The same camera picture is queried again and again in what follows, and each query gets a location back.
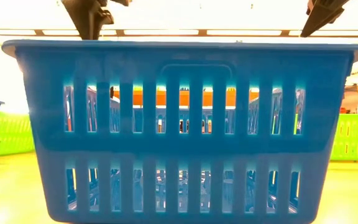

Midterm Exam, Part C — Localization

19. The orange plastic slotted basket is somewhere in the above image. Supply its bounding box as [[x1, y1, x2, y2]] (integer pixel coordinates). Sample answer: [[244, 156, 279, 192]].
[[112, 86, 260, 108]]

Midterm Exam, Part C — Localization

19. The green plastic slotted basket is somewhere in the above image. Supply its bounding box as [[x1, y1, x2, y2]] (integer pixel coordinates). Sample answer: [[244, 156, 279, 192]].
[[330, 113, 358, 162], [0, 111, 36, 159]]

